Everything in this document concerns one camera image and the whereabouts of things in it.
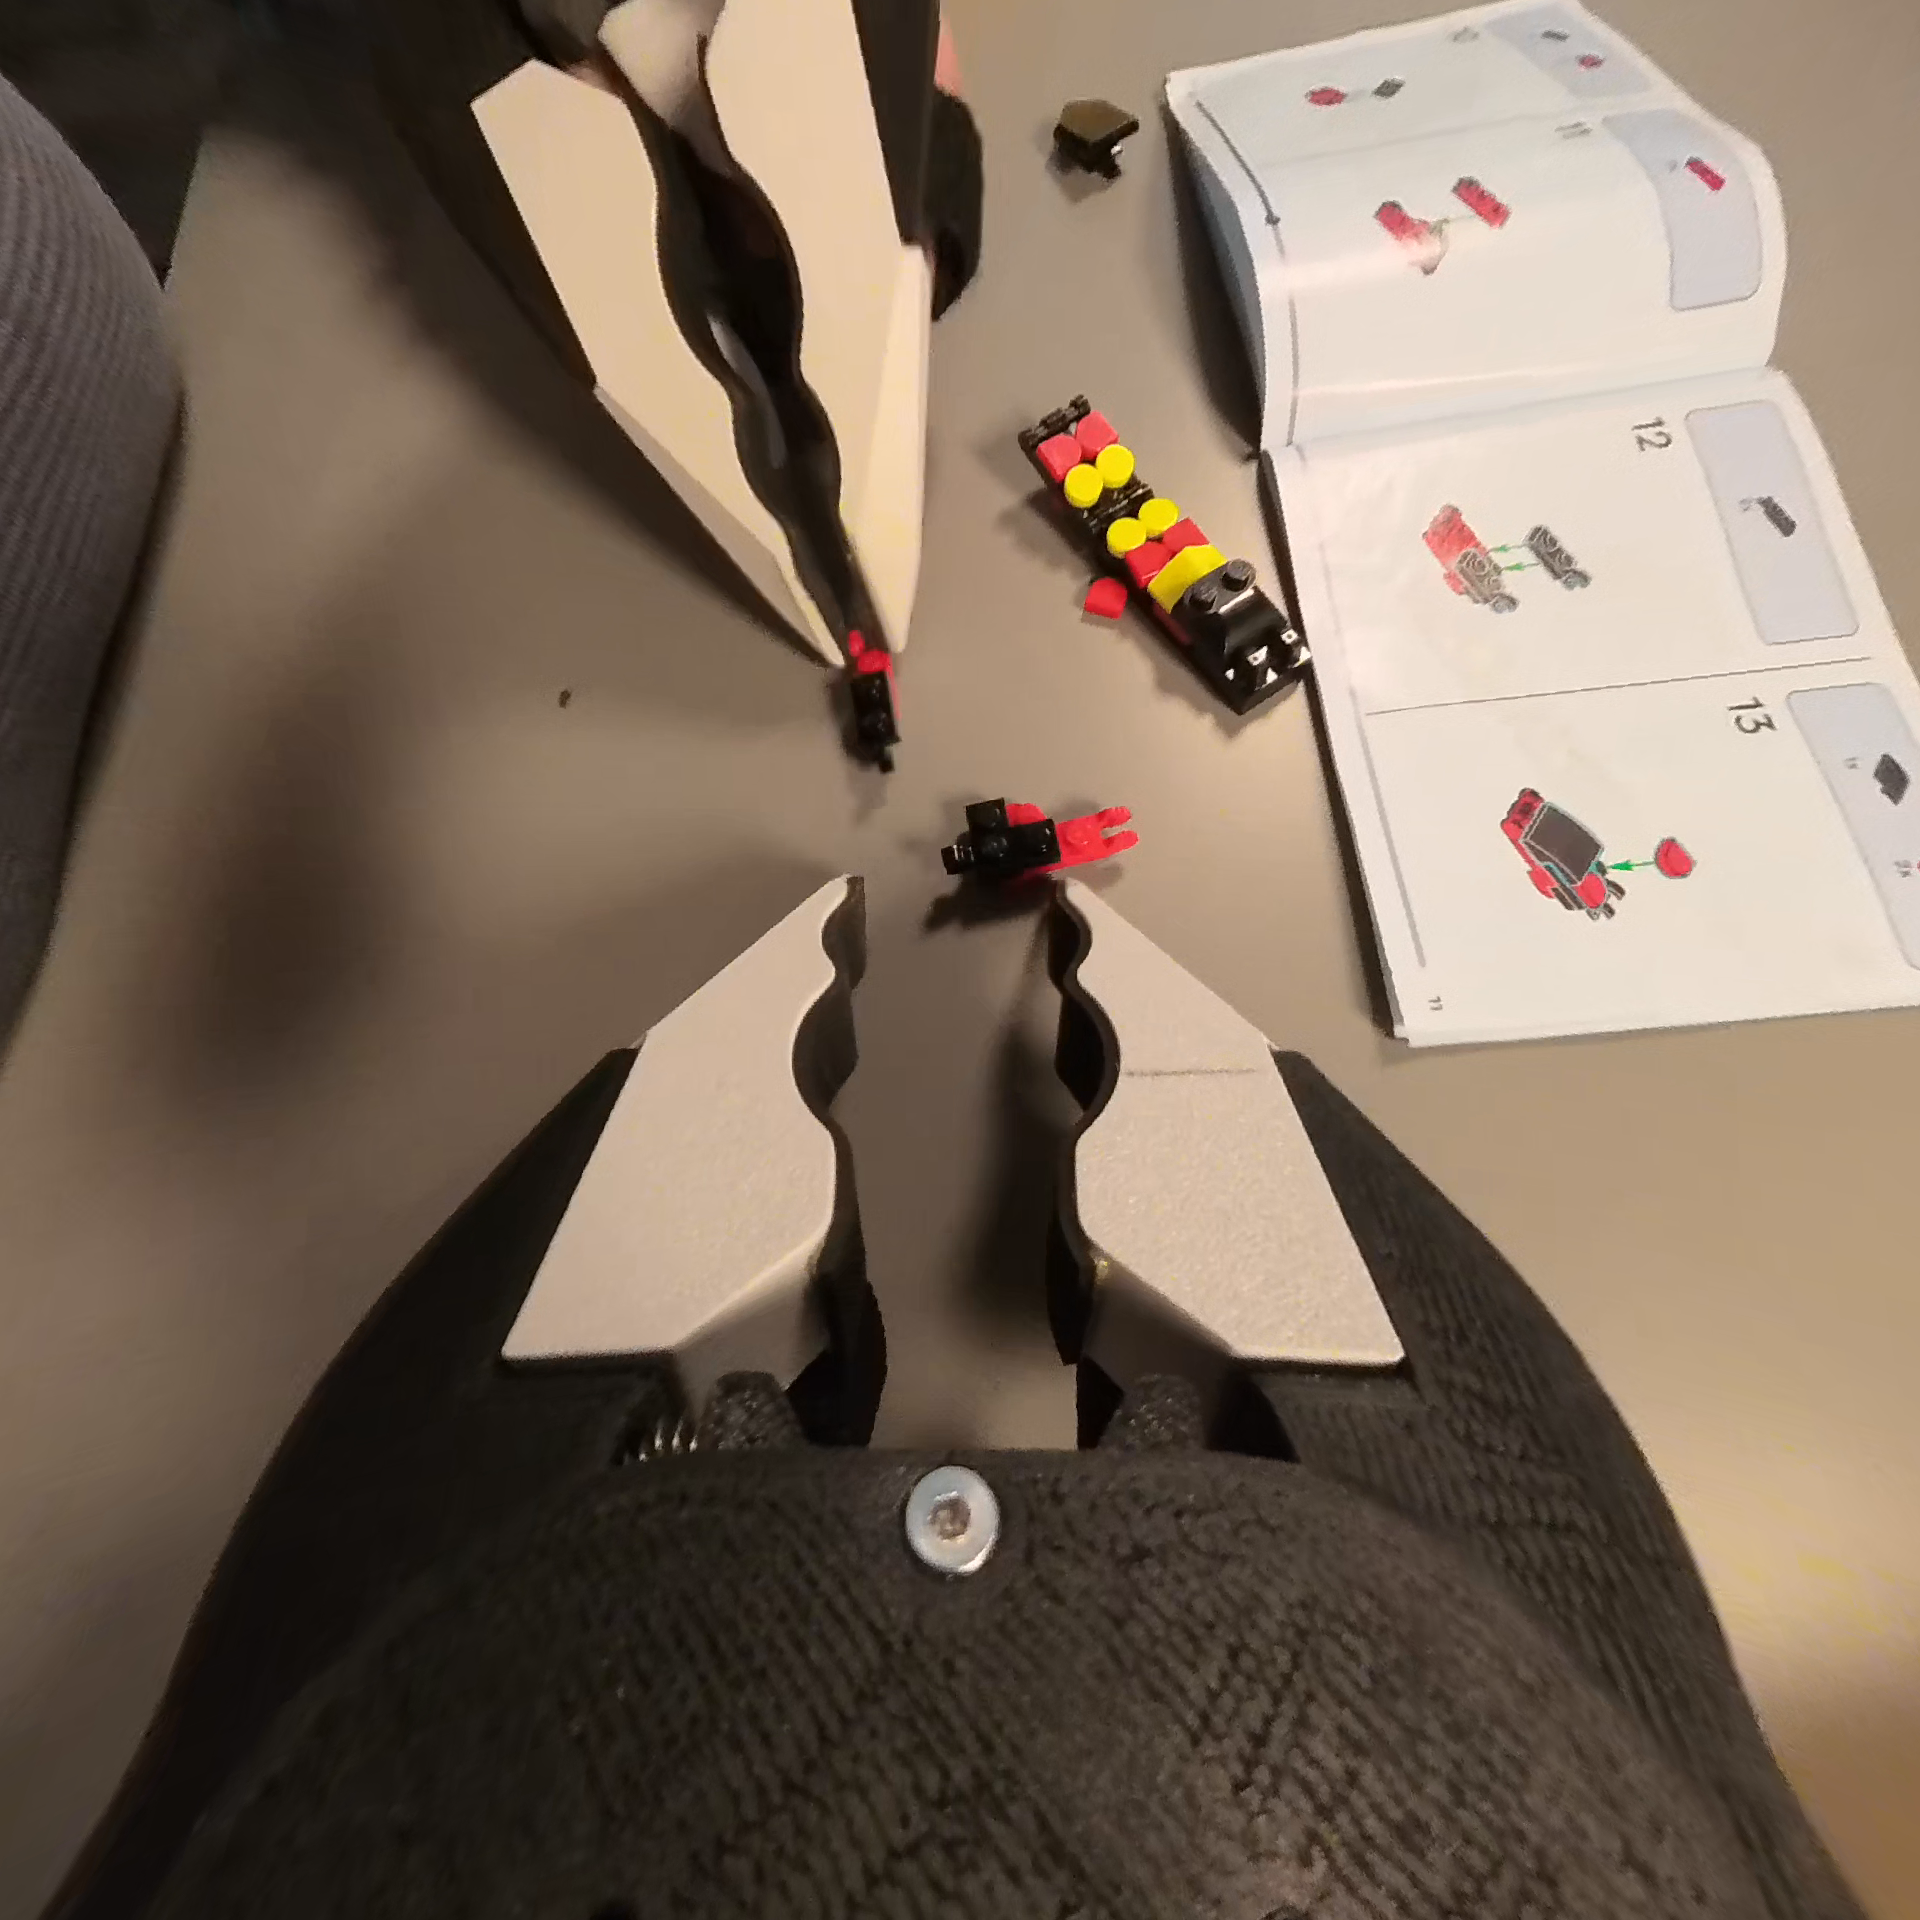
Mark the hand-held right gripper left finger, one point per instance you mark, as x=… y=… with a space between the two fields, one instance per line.
x=691 y=1201

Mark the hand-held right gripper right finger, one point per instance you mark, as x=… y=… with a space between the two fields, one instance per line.
x=1230 y=1215

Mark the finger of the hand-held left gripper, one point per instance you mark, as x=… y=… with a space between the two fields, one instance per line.
x=857 y=375
x=599 y=254

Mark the thin red black lego piece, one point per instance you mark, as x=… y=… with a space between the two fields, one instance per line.
x=869 y=705

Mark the red black lego clip assembly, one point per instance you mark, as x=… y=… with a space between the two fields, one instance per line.
x=1021 y=839

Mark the small red lego piece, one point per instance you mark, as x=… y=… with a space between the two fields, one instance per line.
x=1105 y=600

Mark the long black red yellow lego assembly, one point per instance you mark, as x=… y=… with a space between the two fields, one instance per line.
x=1185 y=580

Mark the open instruction booklet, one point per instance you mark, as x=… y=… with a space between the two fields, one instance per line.
x=1575 y=629

